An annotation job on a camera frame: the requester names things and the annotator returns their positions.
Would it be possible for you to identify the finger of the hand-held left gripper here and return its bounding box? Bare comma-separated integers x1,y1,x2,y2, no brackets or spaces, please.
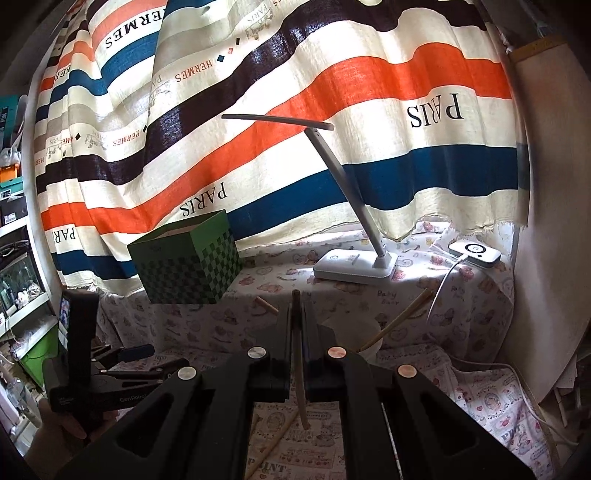
95,344,156,367
105,357,191,384

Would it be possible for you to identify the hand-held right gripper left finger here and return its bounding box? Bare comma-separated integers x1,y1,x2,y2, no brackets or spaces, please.
55,302,296,480

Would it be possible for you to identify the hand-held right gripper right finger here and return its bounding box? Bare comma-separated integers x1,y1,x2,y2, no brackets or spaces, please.
301,300,539,480

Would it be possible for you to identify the translucent white plastic cup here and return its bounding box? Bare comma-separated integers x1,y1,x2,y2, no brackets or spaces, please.
323,316,385,363

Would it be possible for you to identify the person's left hand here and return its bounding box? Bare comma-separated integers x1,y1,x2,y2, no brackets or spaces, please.
38,398,120,455

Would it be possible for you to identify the green storage bin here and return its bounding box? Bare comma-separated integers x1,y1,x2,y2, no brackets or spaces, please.
21,329,62,391

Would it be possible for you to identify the white desk lamp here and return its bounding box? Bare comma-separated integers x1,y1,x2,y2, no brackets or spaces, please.
222,112,399,284

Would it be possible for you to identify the green checkered box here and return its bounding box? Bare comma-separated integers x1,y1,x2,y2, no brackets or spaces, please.
127,209,242,306

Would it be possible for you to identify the white shelving unit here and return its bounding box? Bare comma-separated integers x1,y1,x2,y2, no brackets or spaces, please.
0,92,63,435

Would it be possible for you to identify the cartoon printed tablecloth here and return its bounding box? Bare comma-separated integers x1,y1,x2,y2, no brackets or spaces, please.
95,222,561,480

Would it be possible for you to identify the white charger device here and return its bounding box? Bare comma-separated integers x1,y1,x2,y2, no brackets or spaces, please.
449,240,502,268

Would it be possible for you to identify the stack of papers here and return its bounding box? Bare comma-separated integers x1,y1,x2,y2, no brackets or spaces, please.
551,355,585,430

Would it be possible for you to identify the beige board panel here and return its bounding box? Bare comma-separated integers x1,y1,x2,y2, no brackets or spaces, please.
508,39,591,407

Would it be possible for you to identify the striped curtain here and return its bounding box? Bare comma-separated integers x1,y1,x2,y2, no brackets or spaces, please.
34,0,529,296

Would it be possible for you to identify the white cable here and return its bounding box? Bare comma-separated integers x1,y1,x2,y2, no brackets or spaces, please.
427,258,566,444

